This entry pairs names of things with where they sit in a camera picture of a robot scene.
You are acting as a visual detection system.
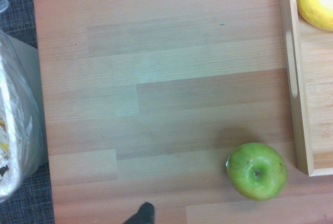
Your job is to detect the green apple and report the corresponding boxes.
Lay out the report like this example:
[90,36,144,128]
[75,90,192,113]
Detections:
[226,142,288,202]

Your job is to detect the trash bin with plastic bag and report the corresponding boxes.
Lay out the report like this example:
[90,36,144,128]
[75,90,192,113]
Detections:
[0,0,49,203]

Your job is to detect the light wooden tray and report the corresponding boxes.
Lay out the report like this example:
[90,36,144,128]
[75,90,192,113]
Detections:
[277,0,333,177]

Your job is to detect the yellow mango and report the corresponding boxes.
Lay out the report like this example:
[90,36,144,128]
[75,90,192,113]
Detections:
[296,0,333,32]

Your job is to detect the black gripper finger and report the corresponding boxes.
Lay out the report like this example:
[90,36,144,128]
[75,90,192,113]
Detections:
[122,202,156,224]

